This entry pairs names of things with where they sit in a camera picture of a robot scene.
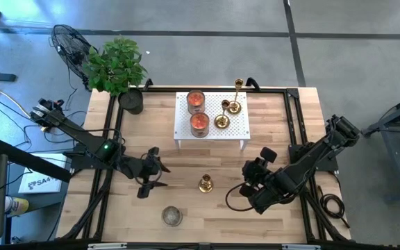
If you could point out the brass candlestick holder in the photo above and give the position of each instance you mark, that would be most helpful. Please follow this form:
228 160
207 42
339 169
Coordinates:
205 187
222 121
234 107

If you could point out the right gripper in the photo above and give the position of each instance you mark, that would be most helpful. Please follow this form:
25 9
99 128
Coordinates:
259 173

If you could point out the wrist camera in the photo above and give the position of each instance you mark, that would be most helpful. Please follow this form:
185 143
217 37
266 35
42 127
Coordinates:
268 155
153 152

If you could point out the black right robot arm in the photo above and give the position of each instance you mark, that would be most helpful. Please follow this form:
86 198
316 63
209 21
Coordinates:
304 166

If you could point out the yellow spray can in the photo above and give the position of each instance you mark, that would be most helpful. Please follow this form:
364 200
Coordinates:
17 206

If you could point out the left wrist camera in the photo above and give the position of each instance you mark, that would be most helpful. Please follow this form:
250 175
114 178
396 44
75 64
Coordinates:
153 152

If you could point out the grey metal cart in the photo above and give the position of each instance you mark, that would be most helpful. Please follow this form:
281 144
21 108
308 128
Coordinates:
394 114

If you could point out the orange candle tin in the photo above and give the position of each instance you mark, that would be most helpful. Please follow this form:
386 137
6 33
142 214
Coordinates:
196 99
200 121

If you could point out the silver candle tin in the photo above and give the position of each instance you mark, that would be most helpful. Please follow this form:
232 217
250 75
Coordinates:
172 216

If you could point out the black aluminium table frame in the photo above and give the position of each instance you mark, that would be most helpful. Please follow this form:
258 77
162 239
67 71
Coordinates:
162 89

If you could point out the black floor fan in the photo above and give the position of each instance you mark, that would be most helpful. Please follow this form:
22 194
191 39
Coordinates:
69 48

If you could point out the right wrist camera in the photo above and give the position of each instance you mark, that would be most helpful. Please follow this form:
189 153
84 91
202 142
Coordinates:
268 155

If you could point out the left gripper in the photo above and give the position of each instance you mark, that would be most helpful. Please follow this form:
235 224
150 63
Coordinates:
151 170

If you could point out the black stand foot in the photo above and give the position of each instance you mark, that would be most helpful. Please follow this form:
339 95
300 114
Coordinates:
8 77

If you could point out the white perforated metal shelf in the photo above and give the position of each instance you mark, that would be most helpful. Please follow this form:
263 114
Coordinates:
234 132

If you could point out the silver metal bracket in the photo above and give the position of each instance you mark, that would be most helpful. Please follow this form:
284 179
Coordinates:
300 247
106 246

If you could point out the black desk bar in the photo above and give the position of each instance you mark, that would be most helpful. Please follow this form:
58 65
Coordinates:
30 159

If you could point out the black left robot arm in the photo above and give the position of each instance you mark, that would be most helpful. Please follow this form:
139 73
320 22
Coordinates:
82 135

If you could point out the white printed box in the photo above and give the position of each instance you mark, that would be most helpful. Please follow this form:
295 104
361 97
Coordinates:
40 182

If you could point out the green potted plant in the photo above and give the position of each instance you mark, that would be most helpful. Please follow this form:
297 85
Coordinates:
116 66

